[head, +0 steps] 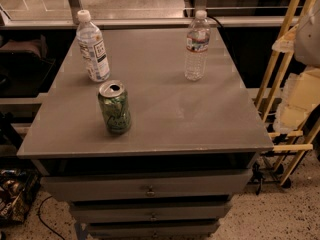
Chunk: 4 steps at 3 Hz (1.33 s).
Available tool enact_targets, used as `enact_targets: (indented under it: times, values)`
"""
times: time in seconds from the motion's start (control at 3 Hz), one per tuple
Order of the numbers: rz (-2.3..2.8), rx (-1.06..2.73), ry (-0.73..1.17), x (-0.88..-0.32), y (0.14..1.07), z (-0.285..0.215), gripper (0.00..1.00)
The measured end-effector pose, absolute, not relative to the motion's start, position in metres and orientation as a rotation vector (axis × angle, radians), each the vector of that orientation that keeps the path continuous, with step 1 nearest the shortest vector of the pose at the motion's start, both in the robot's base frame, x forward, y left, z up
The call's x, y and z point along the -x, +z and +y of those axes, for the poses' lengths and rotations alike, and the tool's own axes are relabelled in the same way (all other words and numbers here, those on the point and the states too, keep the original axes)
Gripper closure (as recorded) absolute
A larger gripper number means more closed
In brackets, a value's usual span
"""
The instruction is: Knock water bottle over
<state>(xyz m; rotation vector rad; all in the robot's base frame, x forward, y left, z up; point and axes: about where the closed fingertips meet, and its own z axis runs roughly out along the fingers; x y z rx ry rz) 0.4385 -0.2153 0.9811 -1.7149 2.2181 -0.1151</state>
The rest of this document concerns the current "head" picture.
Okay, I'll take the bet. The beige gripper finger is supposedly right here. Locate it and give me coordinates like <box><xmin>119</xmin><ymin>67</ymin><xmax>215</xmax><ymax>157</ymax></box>
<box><xmin>286</xmin><ymin>66</ymin><xmax>320</xmax><ymax>111</ymax></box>
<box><xmin>273</xmin><ymin>103</ymin><xmax>317</xmax><ymax>134</ymax></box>

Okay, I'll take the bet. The clear plastic water bottle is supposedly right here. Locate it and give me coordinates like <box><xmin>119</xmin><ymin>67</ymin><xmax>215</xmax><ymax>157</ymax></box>
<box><xmin>184</xmin><ymin>10</ymin><xmax>211</xmax><ymax>81</ymax></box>

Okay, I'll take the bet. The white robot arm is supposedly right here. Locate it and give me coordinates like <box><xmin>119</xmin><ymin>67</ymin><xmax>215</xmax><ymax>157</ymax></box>
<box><xmin>272</xmin><ymin>0</ymin><xmax>320</xmax><ymax>134</ymax></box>

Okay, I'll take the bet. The white labelled water bottle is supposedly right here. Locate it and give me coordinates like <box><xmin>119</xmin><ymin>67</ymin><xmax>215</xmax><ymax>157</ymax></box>
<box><xmin>76</xmin><ymin>10</ymin><xmax>110</xmax><ymax>82</ymax></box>

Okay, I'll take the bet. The top grey drawer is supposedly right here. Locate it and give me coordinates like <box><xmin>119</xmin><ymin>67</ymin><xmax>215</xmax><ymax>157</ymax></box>
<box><xmin>41</xmin><ymin>169</ymin><xmax>252</xmax><ymax>202</ymax></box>

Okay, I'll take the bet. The grey drawer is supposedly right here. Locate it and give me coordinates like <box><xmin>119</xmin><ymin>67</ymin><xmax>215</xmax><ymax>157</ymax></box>
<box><xmin>41</xmin><ymin>169</ymin><xmax>252</xmax><ymax>202</ymax></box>
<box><xmin>70</xmin><ymin>202</ymin><xmax>231</xmax><ymax>223</ymax></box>
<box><xmin>88</xmin><ymin>220</ymin><xmax>219</xmax><ymax>239</ymax></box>

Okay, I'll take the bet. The grey drawer cabinet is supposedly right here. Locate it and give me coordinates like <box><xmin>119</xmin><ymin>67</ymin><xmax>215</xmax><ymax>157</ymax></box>
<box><xmin>16</xmin><ymin>27</ymin><xmax>275</xmax><ymax>240</ymax></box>

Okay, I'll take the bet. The bottom grey drawer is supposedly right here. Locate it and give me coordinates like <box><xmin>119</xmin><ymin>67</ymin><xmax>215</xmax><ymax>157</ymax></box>
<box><xmin>88</xmin><ymin>220</ymin><xmax>219</xmax><ymax>239</ymax></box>

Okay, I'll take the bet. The green soda can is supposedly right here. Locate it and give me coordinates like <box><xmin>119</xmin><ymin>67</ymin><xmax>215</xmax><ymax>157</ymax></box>
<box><xmin>98</xmin><ymin>80</ymin><xmax>131</xmax><ymax>134</ymax></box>

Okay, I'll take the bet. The middle grey drawer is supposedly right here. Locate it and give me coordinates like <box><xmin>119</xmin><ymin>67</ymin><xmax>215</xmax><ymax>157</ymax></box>
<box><xmin>70</xmin><ymin>202</ymin><xmax>231</xmax><ymax>223</ymax></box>

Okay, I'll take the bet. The dark chair at left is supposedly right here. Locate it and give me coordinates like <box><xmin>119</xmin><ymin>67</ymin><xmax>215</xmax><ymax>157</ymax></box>
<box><xmin>0</xmin><ymin>35</ymin><xmax>56</xmax><ymax>98</ymax></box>

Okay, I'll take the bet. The black cable behind table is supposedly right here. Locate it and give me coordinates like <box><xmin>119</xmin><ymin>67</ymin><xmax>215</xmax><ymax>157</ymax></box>
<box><xmin>207</xmin><ymin>14</ymin><xmax>241</xmax><ymax>72</ymax></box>

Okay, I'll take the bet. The black floor cable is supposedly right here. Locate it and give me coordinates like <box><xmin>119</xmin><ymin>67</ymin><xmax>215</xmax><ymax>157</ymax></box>
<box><xmin>37</xmin><ymin>195</ymin><xmax>66</xmax><ymax>240</ymax></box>

